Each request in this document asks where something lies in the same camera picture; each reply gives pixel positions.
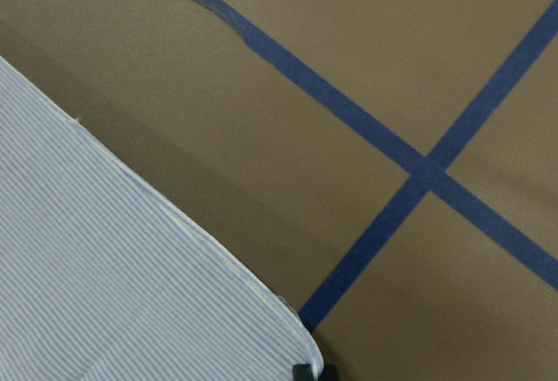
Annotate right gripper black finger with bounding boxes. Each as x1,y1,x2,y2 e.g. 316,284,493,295
292,364,338,381

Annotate light blue striped shirt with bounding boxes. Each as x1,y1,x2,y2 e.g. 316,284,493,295
1,62,324,380

